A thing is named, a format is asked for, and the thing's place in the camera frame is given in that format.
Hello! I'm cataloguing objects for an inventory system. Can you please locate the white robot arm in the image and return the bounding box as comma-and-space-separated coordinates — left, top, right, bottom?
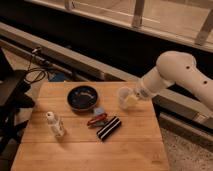
124, 51, 213, 111

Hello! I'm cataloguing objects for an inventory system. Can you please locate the small clear plastic bottle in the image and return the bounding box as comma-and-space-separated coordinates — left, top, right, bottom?
46, 111, 65, 137

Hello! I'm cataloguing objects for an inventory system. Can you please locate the clear plastic cup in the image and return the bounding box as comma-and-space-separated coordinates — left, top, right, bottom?
117, 87, 133, 109

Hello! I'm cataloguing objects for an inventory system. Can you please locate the black white striped block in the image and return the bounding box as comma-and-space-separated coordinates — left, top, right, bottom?
96, 116, 122, 141

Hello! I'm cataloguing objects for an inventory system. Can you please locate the small blue square piece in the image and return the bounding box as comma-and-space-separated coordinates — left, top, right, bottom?
93, 107, 105, 116

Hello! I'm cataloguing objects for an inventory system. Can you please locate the dark blue round bowl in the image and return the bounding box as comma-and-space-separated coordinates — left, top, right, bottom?
67, 85, 99, 111

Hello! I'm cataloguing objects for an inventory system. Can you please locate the blue object on floor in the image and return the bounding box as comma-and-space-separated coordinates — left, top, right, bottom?
49, 74, 65, 82

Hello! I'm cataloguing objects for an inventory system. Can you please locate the black stand at left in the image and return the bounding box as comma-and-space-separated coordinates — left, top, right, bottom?
0, 47, 35, 155

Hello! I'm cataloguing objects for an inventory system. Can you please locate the black cable on floor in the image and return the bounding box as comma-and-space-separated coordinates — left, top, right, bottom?
23, 48, 56, 84

